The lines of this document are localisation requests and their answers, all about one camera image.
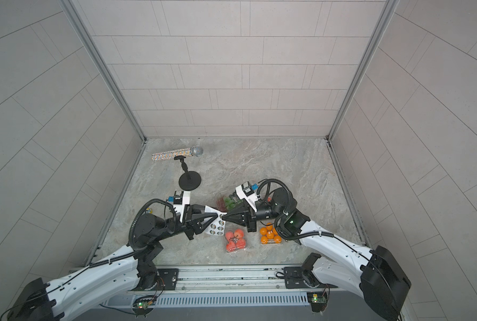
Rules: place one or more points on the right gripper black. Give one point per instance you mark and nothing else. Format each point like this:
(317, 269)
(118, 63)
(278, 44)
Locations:
(252, 215)

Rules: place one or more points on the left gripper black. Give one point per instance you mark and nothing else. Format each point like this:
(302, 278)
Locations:
(191, 226)

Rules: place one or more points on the white sticker sheet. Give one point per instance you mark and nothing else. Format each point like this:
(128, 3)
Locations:
(217, 225)

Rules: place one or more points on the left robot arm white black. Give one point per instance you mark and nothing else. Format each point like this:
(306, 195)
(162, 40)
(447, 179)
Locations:
(128, 268)

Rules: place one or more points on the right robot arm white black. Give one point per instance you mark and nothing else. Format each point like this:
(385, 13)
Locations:
(372, 274)

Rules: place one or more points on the clear red fruit box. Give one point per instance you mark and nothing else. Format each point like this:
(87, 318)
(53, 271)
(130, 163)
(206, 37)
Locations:
(235, 240)

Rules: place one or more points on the clear orange fruit box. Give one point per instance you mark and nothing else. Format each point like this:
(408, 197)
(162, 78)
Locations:
(269, 235)

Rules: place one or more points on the clear grape box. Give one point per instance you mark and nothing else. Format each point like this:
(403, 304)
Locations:
(226, 203)

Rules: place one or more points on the black microphone stand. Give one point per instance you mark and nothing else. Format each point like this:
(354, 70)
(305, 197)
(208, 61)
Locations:
(189, 180)

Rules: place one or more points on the glitter microphone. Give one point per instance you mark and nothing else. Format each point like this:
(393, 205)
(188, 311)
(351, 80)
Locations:
(186, 152)

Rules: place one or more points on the right circuit board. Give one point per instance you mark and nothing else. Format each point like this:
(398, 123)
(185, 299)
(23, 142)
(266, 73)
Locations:
(318, 301)

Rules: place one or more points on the circuit board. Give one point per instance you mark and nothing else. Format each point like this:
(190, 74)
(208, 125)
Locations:
(143, 306)
(318, 301)

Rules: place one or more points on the left circuit board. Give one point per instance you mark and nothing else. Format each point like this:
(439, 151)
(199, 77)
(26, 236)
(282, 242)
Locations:
(143, 306)

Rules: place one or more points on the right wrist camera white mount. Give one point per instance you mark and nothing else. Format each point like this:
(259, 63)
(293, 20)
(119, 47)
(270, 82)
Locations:
(247, 192)

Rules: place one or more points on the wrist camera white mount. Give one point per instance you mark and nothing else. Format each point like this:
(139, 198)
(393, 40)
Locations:
(180, 200)
(247, 192)

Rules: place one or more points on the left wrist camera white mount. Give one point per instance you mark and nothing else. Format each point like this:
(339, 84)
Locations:
(180, 200)

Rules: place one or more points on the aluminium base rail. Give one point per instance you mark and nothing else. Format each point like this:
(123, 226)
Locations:
(216, 286)

